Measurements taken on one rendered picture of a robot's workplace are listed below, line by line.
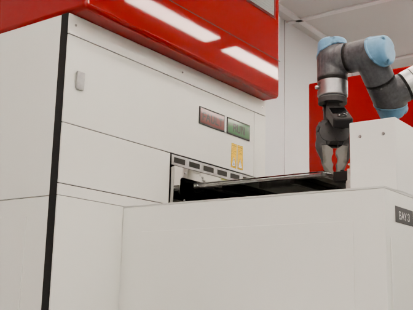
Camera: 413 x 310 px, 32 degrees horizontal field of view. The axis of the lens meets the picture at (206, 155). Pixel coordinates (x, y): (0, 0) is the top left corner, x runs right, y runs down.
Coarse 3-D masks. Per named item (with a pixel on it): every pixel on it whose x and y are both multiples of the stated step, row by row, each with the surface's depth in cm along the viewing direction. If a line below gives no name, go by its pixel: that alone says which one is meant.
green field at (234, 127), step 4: (228, 120) 202; (232, 120) 203; (228, 124) 201; (232, 124) 203; (236, 124) 205; (240, 124) 207; (244, 124) 208; (228, 128) 201; (232, 128) 203; (236, 128) 205; (240, 128) 206; (244, 128) 208; (248, 128) 210; (232, 132) 203; (236, 132) 204; (240, 132) 206; (244, 132) 208; (248, 132) 210; (240, 136) 206; (244, 136) 208; (248, 136) 210
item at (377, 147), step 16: (352, 128) 140; (368, 128) 138; (384, 128) 136; (400, 128) 136; (352, 144) 139; (368, 144) 137; (384, 144) 135; (400, 144) 136; (352, 160) 138; (368, 160) 136; (384, 160) 134; (400, 160) 135; (352, 176) 138; (368, 176) 136; (384, 176) 134; (400, 176) 134
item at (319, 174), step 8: (272, 176) 167; (280, 176) 165; (288, 176) 164; (296, 176) 163; (304, 176) 161; (312, 176) 160; (320, 176) 159; (200, 184) 178; (208, 184) 177; (216, 184) 175; (224, 184) 174; (232, 184) 173; (240, 184) 172
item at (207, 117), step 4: (204, 112) 193; (208, 112) 194; (212, 112) 196; (200, 116) 191; (204, 116) 192; (208, 116) 194; (212, 116) 195; (216, 116) 197; (220, 116) 199; (200, 120) 191; (204, 120) 192; (208, 120) 194; (212, 120) 195; (216, 120) 197; (220, 120) 198; (208, 124) 194; (212, 124) 195; (216, 124) 197; (220, 124) 198; (220, 128) 198
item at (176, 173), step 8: (176, 168) 179; (176, 176) 179; (184, 176) 181; (192, 176) 184; (200, 176) 187; (208, 176) 190; (176, 184) 178; (176, 192) 178; (168, 200) 177; (176, 200) 178; (184, 200) 180; (192, 200) 183; (200, 200) 186
